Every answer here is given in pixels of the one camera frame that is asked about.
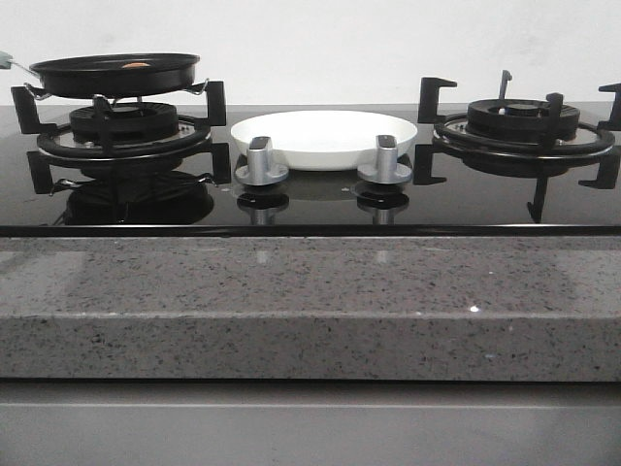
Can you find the white plate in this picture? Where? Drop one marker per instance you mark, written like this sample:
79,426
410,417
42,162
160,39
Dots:
324,140

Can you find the fried egg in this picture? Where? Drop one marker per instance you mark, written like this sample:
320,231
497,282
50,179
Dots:
135,64

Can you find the black frying pan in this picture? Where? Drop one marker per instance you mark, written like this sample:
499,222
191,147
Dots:
84,76

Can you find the silver left stove knob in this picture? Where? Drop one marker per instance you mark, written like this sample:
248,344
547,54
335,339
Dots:
261,169

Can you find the silver stove knob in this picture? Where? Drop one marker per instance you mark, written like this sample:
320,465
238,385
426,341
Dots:
387,169
261,169

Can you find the silver right stove knob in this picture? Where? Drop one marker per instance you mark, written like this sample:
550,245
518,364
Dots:
387,169

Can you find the black glass cooktop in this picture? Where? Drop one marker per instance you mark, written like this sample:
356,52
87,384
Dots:
201,198

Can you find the black left gas burner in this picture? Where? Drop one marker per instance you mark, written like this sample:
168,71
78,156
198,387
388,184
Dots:
129,123

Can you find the black gas burner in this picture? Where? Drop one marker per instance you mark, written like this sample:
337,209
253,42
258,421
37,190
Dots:
129,123
521,121

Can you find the black right pan support grate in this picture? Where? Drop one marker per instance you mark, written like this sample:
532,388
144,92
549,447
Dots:
429,99

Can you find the black pan support grate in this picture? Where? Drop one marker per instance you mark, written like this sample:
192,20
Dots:
429,99
108,161

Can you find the black right gas burner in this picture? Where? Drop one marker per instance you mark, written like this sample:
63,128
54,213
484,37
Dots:
521,121

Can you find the black left pan support grate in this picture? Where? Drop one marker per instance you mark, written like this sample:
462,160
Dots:
108,161

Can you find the grey cabinet drawer front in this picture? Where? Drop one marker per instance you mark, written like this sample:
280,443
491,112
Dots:
309,424

